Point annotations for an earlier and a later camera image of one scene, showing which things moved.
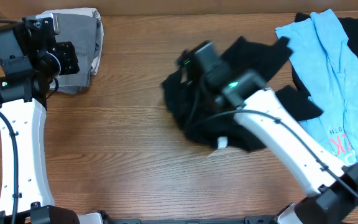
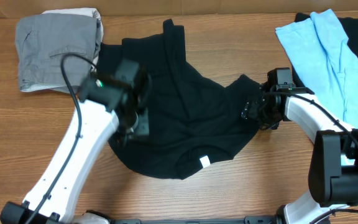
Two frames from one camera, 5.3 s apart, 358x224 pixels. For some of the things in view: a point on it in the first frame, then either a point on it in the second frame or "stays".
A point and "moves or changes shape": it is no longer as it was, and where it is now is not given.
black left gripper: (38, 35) to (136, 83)
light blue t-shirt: (324, 67) stays
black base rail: (253, 219) stays
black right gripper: (188, 81) to (250, 111)
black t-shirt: (249, 67) moves or changes shape
